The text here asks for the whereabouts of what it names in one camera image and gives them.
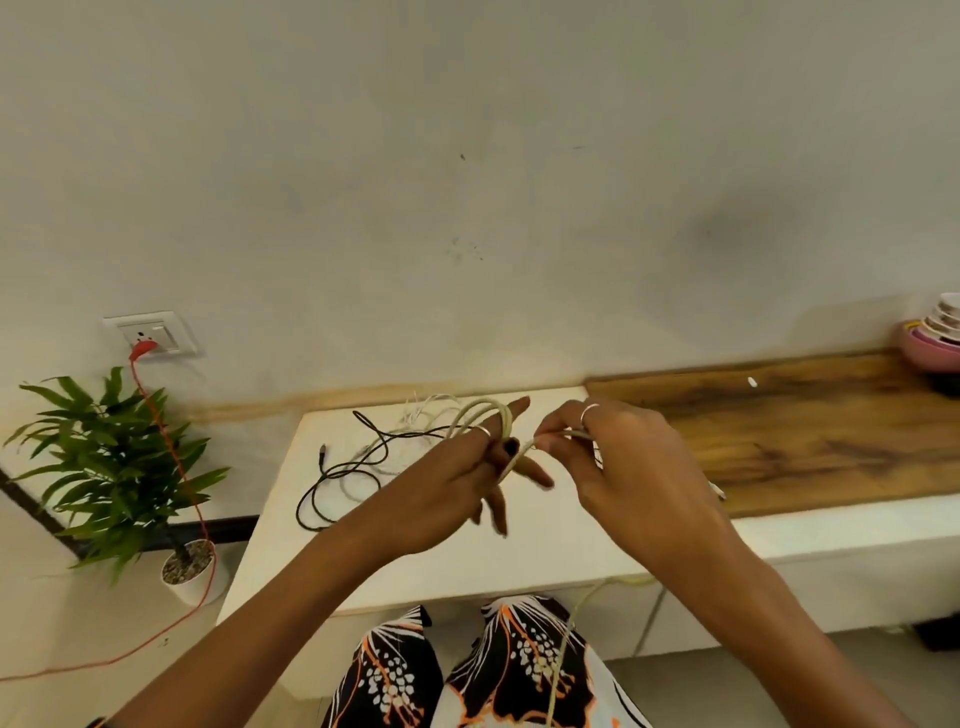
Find person's right hand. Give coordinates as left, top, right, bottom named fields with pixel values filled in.
left=534, top=399, right=741, bottom=576

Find person's left hand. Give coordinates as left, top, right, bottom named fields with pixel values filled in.
left=352, top=397, right=557, bottom=560

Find beige cable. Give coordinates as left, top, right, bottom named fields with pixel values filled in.
left=446, top=397, right=727, bottom=728

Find person's right forearm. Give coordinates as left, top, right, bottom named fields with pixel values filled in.
left=648, top=517, right=916, bottom=728

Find person's left forearm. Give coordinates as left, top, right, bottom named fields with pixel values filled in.
left=105, top=513, right=421, bottom=728

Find black floral trousers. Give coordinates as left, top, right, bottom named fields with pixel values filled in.
left=322, top=594, right=654, bottom=728

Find brown wooden board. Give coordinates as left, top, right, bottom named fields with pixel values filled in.
left=585, top=351, right=960, bottom=520

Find white plant pot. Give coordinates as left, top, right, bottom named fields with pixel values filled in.
left=159, top=538, right=226, bottom=607

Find green leafy plant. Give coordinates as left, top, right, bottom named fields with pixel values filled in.
left=3, top=366, right=231, bottom=586

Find pink bowl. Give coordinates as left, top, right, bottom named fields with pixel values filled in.
left=900, top=321, right=960, bottom=374

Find black box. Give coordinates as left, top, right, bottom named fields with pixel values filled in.
left=915, top=615, right=960, bottom=652

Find thin white cable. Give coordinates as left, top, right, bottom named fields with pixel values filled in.
left=341, top=393, right=481, bottom=500

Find black cable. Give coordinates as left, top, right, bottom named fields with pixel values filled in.
left=296, top=410, right=470, bottom=534

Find white wall socket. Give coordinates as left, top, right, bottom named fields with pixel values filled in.
left=102, top=311, right=198, bottom=360

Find red power cable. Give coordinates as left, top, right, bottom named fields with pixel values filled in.
left=0, top=339, right=219, bottom=684

